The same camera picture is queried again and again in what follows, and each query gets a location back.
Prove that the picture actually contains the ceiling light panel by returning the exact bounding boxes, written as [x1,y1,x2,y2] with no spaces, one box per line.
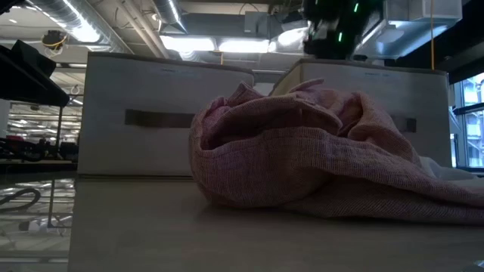
[217,38,271,54]
[159,35,216,53]

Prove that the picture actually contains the red background object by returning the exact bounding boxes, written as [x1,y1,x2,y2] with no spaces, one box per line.
[4,134,26,153]

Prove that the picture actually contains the pink woven garment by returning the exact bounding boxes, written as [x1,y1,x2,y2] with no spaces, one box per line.
[188,78,484,227]

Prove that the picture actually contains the thick black cable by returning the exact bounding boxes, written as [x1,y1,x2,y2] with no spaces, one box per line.
[0,187,42,213]

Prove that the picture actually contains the grey ceiling unit box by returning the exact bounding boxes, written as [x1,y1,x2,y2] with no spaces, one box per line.
[244,11,270,35]

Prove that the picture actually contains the beige fabric storage bin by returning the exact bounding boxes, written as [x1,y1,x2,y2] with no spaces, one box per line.
[76,51,255,178]
[270,57,454,169]

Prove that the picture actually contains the small silver air duct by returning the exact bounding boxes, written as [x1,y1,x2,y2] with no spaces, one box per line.
[152,0,188,33]

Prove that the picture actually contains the yellow black cable reel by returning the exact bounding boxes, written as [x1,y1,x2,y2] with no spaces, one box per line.
[40,29,69,52]

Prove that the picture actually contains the rectangular metal ceiling duct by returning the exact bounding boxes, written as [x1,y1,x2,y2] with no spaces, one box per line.
[270,0,463,60]

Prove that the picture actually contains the window with dark frame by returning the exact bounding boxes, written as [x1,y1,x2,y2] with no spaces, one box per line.
[448,71,484,169]

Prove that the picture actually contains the white round column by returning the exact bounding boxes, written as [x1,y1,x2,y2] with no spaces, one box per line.
[0,98,11,139]

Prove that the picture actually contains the black stand post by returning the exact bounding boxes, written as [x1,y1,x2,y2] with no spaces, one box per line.
[55,107,64,149]

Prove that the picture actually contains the large silver air duct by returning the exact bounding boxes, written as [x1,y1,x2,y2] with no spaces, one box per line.
[22,0,132,54]

